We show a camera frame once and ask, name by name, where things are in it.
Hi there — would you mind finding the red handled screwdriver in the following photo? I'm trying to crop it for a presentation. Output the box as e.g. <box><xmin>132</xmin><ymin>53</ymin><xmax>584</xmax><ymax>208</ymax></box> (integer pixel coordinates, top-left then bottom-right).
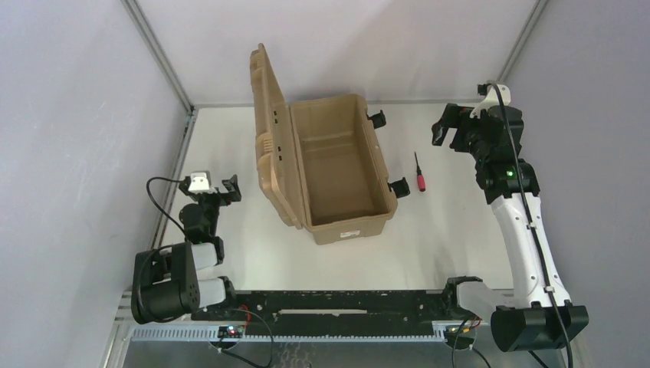
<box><xmin>414</xmin><ymin>152</ymin><xmax>426</xmax><ymax>192</ymax></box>

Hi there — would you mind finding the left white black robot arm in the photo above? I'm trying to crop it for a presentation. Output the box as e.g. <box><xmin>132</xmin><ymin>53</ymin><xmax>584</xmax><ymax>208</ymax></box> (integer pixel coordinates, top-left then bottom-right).
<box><xmin>130</xmin><ymin>171</ymin><xmax>241</xmax><ymax>324</ymax></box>

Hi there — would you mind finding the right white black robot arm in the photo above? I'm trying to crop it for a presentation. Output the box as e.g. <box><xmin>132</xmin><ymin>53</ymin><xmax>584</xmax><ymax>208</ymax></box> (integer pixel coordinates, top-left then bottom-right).
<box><xmin>432</xmin><ymin>103</ymin><xmax>589</xmax><ymax>352</ymax></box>

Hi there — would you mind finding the tan plastic storage bin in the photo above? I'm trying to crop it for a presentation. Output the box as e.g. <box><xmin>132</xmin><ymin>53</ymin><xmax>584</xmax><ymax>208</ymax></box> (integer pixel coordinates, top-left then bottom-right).
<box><xmin>250</xmin><ymin>44</ymin><xmax>410</xmax><ymax>245</ymax></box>

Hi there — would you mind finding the left small circuit board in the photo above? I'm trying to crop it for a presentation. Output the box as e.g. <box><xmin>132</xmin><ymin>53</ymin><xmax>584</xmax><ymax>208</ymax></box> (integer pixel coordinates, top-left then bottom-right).
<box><xmin>217</xmin><ymin>325</ymin><xmax>245</xmax><ymax>340</ymax></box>

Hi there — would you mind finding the small circuit board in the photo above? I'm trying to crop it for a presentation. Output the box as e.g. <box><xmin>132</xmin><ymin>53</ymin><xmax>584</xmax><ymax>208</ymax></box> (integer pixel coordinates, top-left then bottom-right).
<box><xmin>217</xmin><ymin>325</ymin><xmax>245</xmax><ymax>340</ymax></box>
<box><xmin>444</xmin><ymin>327</ymin><xmax>478</xmax><ymax>351</ymax></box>

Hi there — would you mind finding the right small circuit board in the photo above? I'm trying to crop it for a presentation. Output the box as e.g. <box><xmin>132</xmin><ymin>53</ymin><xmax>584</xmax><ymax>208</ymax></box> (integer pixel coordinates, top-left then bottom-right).
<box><xmin>444</xmin><ymin>327</ymin><xmax>478</xmax><ymax>351</ymax></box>

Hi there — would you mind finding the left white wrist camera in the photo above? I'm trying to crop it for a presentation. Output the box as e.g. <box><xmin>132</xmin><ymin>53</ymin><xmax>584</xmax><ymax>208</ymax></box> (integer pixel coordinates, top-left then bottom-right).
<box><xmin>188</xmin><ymin>171</ymin><xmax>212</xmax><ymax>194</ymax></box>

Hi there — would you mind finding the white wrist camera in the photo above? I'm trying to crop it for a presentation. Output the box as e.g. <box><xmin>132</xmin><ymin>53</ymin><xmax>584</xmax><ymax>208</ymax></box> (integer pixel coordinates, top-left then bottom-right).
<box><xmin>470</xmin><ymin>80</ymin><xmax>511</xmax><ymax>118</ymax></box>
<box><xmin>188</xmin><ymin>171</ymin><xmax>212</xmax><ymax>194</ymax></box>

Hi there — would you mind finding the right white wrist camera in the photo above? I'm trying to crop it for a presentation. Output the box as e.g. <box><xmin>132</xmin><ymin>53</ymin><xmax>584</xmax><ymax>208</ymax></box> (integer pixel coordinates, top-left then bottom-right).
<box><xmin>470</xmin><ymin>80</ymin><xmax>511</xmax><ymax>118</ymax></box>

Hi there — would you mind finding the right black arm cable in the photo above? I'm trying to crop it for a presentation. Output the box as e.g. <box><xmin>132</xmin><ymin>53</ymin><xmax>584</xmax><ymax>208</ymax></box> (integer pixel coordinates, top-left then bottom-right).
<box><xmin>487</xmin><ymin>80</ymin><xmax>575</xmax><ymax>368</ymax></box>

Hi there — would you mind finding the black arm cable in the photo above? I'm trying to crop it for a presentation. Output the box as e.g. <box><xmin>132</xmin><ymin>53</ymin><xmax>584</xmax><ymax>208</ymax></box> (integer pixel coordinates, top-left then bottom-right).
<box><xmin>146</xmin><ymin>176</ymin><xmax>190</xmax><ymax>240</ymax></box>
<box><xmin>487</xmin><ymin>80</ymin><xmax>575</xmax><ymax>368</ymax></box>

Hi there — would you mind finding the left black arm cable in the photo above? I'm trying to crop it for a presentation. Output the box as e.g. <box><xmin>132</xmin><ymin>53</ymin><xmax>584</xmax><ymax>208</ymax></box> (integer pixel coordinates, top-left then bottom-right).
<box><xmin>146</xmin><ymin>176</ymin><xmax>190</xmax><ymax>240</ymax></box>

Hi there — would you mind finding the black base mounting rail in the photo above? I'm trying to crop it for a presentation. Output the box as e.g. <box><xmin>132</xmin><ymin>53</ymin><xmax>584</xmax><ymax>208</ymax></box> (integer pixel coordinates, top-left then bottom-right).
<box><xmin>191</xmin><ymin>287</ymin><xmax>489</xmax><ymax>337</ymax></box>

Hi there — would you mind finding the grey slotted cable duct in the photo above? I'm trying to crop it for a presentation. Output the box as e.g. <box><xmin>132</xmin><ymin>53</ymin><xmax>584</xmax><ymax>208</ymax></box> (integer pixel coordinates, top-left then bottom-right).
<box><xmin>130</xmin><ymin>325</ymin><xmax>447</xmax><ymax>343</ymax></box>

